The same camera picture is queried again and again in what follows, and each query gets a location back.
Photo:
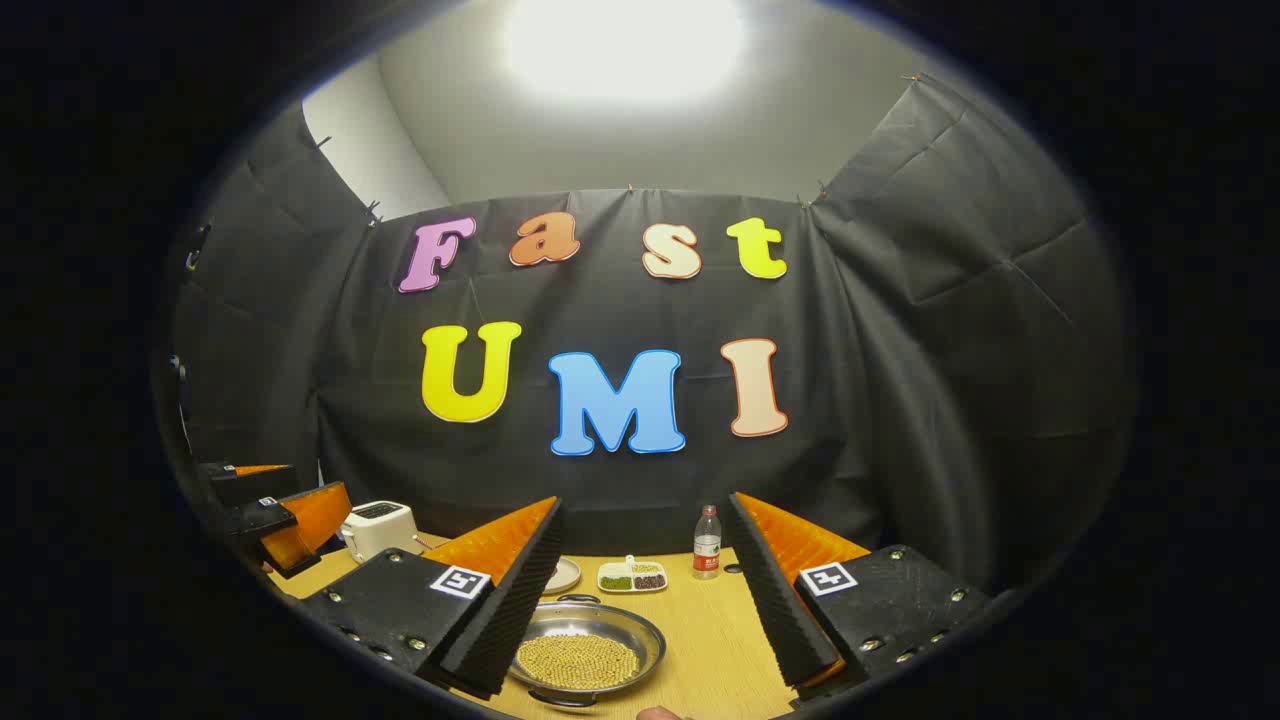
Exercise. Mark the clear plastic water bottle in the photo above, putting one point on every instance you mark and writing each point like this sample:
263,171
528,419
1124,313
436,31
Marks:
707,550

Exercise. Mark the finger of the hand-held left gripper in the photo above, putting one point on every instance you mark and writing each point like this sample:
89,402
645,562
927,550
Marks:
240,485
262,520

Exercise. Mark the black backdrop cloth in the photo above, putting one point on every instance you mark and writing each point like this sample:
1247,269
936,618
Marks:
600,300

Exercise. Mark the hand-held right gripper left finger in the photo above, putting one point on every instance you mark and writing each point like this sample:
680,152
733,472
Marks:
520,590

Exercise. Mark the white round plate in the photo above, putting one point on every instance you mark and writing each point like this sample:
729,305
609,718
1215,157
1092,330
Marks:
565,576

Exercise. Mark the stainless steel pot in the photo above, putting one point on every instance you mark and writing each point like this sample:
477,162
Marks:
650,640

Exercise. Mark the ceiling light panel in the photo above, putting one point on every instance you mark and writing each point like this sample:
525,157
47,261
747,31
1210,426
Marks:
625,45

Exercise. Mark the pile of soybeans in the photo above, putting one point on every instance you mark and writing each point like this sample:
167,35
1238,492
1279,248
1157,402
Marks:
580,660

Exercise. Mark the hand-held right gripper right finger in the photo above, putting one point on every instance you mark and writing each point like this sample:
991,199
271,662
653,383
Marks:
775,600

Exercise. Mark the white divided bean dish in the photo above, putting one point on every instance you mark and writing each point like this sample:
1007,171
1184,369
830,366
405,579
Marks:
632,580

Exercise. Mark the white toaster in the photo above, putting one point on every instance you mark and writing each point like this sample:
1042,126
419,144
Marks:
378,530

